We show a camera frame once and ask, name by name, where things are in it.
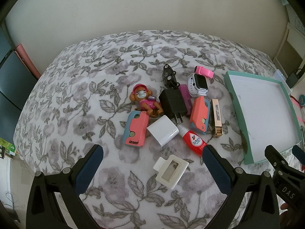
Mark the green packets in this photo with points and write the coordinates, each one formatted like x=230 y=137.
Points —
x=6 y=148

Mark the coral and blue case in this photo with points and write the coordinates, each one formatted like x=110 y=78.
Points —
x=135 y=131
x=199 y=112

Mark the white charger plug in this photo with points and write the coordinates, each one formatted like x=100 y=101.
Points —
x=162 y=131

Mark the black charger plug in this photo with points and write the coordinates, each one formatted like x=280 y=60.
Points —
x=172 y=101

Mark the white power strip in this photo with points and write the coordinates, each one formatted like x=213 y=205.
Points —
x=282 y=75

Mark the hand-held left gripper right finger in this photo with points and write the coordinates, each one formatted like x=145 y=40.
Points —
x=214 y=167

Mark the pink crochet mat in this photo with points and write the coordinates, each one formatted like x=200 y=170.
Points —
x=297 y=107

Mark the pink board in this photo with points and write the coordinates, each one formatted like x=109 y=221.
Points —
x=27 y=59

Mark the dark cabinet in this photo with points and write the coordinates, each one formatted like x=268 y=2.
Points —
x=9 y=88

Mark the pink toy dog figure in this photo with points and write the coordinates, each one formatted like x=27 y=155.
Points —
x=145 y=102

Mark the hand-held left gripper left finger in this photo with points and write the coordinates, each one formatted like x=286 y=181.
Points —
x=94 y=163

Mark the black power adapter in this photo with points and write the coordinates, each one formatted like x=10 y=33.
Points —
x=292 y=80

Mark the pink smartwatch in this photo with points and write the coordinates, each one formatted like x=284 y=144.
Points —
x=205 y=71

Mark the floral blanket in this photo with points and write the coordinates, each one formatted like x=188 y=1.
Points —
x=95 y=76

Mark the white hair claw clip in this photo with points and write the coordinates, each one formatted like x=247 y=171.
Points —
x=175 y=164

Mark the teal-rimmed white tray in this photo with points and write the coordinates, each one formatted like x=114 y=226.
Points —
x=259 y=114

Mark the white smartwatch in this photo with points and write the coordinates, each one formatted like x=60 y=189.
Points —
x=199 y=83

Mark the black toy car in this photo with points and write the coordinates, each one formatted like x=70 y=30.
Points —
x=169 y=77

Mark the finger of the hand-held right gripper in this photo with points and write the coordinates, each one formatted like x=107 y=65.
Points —
x=299 y=152
x=276 y=158

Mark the red squeeze bottle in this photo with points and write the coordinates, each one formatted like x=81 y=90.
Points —
x=194 y=142

